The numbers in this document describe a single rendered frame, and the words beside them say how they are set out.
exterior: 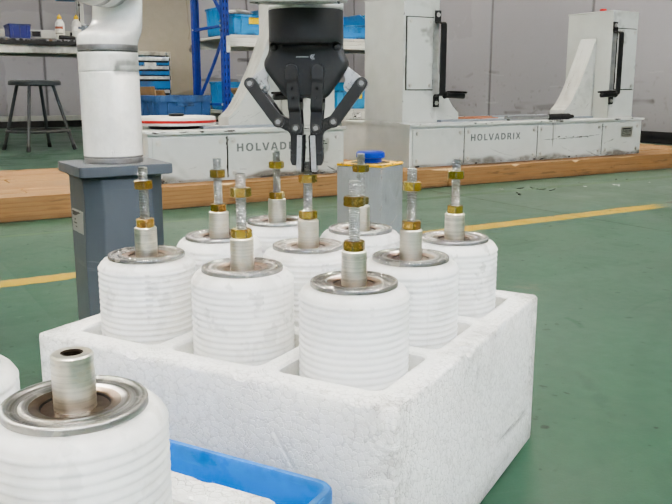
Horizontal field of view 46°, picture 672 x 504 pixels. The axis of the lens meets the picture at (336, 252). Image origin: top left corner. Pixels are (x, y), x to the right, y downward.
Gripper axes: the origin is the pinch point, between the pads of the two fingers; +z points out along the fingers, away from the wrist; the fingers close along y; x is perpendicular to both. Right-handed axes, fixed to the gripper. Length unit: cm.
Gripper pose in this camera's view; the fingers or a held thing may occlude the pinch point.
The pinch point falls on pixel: (307, 152)
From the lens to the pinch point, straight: 82.6
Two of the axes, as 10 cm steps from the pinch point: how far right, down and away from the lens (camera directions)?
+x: -0.8, 2.1, -9.8
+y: -10.0, -0.1, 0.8
